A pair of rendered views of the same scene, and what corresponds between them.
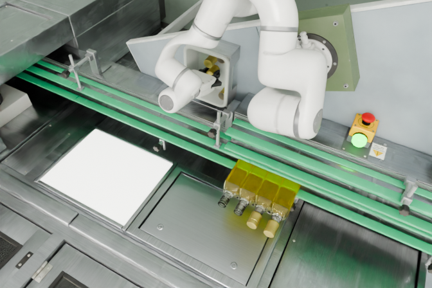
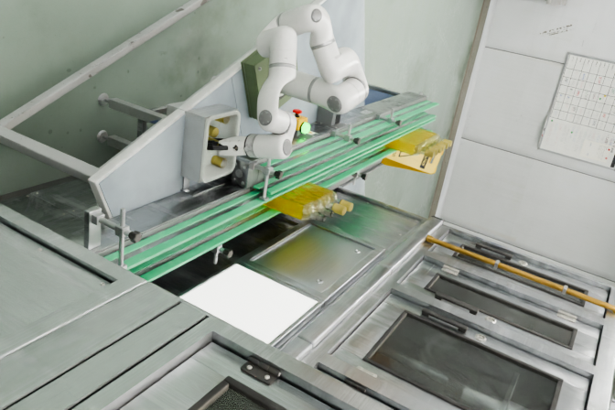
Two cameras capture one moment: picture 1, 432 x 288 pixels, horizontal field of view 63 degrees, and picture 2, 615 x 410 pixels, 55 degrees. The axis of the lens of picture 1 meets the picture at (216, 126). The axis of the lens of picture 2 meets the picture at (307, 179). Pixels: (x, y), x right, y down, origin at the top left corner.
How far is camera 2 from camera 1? 1.96 m
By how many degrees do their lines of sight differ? 74
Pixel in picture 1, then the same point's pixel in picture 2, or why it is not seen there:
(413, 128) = (305, 108)
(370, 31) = not seen: hidden behind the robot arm
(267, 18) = (329, 35)
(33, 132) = not seen: hidden behind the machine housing
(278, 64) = (345, 59)
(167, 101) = (287, 145)
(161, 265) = (359, 285)
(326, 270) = (352, 223)
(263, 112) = (352, 93)
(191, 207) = (296, 262)
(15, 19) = not seen: outside the picture
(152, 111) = (195, 224)
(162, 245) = (340, 280)
